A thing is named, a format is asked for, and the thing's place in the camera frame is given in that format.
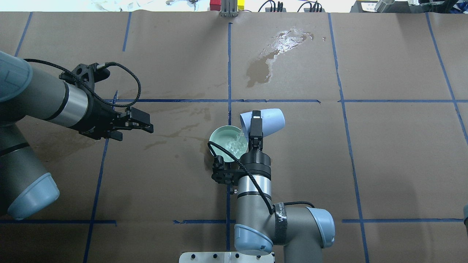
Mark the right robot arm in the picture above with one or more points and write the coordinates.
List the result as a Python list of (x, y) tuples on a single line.
[(302, 230)]

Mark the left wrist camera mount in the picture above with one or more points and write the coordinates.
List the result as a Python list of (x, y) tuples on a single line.
[(89, 74)]

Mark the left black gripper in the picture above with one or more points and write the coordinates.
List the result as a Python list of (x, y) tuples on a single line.
[(98, 118)]

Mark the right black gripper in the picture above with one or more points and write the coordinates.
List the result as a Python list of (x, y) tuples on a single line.
[(258, 164)]

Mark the crumpled white tissues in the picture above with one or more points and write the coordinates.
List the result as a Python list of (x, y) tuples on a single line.
[(120, 5)]

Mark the red blue yellow blocks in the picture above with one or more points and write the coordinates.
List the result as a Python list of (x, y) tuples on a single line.
[(214, 5)]

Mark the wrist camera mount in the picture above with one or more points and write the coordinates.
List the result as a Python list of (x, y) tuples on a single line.
[(222, 175), (89, 74)]

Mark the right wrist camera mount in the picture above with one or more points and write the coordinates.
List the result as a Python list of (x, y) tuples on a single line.
[(222, 175)]

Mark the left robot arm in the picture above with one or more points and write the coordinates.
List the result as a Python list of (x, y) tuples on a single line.
[(44, 91)]

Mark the green bowl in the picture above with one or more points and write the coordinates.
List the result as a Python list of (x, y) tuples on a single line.
[(231, 138)]

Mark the aluminium frame post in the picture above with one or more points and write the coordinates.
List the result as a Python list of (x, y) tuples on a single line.
[(229, 8)]

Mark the blue plastic cup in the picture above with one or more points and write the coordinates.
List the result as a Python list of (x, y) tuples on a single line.
[(272, 118)]

